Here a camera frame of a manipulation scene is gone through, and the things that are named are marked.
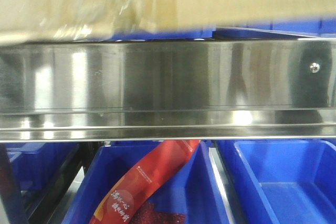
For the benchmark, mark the brown cardboard carton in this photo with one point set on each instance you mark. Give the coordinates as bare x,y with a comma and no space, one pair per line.
71,20

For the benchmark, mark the blue bin lower shelf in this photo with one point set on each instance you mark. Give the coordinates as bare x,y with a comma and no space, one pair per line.
190,196

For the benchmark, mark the red printed package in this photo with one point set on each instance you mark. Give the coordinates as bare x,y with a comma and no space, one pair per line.
142,180

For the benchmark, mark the empty blue bin right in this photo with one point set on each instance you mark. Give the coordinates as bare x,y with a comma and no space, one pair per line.
282,181

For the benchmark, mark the blue bin far left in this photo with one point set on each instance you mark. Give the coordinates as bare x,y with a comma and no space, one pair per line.
35,163

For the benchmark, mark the steel shelf front rail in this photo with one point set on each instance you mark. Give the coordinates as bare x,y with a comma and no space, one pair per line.
168,90

